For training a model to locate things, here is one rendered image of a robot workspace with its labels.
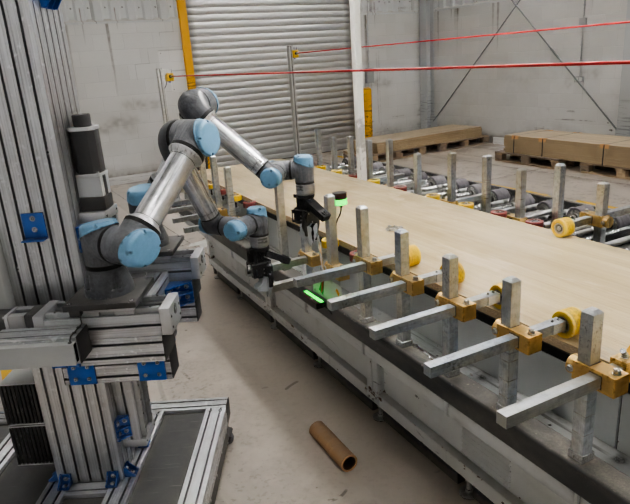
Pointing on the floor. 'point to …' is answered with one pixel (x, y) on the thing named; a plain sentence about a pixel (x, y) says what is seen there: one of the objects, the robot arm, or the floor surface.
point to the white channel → (358, 88)
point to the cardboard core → (333, 446)
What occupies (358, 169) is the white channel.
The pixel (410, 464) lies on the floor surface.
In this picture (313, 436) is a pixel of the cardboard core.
